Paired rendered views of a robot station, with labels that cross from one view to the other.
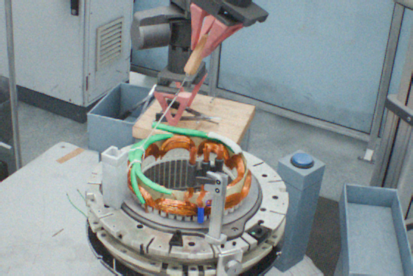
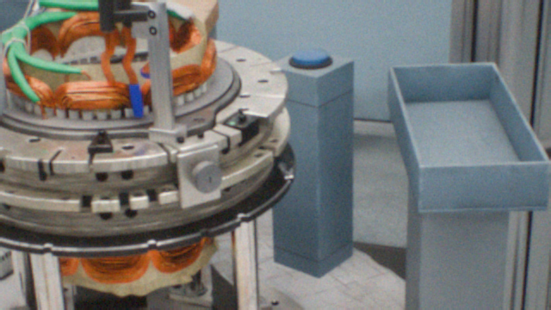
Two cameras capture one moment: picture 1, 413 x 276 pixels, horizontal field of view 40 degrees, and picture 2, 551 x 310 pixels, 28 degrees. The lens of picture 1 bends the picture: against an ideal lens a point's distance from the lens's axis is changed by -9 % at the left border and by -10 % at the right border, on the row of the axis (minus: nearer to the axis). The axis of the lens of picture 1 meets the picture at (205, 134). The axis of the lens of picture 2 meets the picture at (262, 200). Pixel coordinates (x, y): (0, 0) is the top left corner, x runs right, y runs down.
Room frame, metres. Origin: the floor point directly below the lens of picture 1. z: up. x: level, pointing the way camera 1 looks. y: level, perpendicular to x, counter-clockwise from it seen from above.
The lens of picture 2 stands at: (-0.18, -0.03, 1.45)
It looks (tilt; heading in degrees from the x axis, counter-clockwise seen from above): 26 degrees down; 355
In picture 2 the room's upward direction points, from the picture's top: 2 degrees counter-clockwise
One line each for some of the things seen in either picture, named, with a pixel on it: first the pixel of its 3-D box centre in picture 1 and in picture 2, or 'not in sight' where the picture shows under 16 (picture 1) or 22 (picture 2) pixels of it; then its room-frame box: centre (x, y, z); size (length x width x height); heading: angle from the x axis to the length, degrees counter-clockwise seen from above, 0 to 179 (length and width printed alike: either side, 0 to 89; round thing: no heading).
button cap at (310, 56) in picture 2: (302, 159); (310, 56); (1.01, -0.19, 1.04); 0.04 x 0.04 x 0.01
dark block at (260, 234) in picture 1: (257, 233); (240, 126); (0.70, -0.09, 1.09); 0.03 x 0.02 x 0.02; 144
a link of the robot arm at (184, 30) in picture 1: (181, 29); not in sight; (1.06, 0.06, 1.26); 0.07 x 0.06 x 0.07; 118
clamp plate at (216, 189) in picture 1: (213, 183); (145, 21); (0.66, -0.02, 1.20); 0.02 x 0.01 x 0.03; 59
